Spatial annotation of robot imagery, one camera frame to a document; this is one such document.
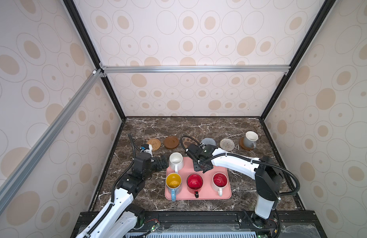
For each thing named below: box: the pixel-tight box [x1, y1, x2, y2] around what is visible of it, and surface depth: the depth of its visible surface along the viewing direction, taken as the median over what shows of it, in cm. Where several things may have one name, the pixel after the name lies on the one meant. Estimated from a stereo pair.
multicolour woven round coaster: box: [219, 138, 236, 152], surface depth 105 cm
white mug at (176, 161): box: [169, 151, 184, 174], surface depth 87 cm
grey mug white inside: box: [244, 130, 259, 149], surface depth 97 cm
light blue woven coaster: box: [200, 137, 217, 146], surface depth 108 cm
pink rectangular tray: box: [164, 156, 232, 201], surface depth 83 cm
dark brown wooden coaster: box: [164, 135, 180, 150], surface depth 106 cm
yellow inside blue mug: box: [165, 172, 183, 202], surface depth 79 cm
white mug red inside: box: [211, 172, 229, 197], surface depth 82 cm
